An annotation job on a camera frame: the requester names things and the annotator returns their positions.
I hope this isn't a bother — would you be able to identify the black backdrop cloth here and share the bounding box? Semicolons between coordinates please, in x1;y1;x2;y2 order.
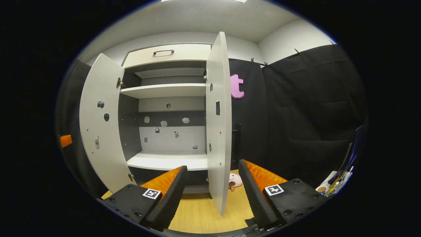
56;44;367;198

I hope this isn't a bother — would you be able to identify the white printed paper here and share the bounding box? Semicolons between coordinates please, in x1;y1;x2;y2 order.
315;171;337;195

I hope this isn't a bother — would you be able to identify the beige double-door shoe cabinet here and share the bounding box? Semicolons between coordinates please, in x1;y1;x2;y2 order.
118;43;212;195

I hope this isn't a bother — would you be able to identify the beige cabinet door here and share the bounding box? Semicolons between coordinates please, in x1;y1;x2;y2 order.
205;31;242;217
79;53;137;194

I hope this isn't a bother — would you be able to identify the cluster of small bottles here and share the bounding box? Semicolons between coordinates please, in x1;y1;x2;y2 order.
329;166;354;195

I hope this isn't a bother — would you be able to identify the white pink plush toy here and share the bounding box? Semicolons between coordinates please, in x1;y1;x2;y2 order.
229;173;243;191

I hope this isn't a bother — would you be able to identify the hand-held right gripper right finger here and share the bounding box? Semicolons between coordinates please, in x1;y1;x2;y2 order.
238;160;329;231

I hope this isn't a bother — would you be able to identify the beige cabinet drawer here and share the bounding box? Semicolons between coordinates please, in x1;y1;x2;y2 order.
122;43;212;69

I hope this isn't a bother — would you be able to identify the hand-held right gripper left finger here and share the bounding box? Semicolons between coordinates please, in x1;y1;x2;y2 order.
101;166;189;232

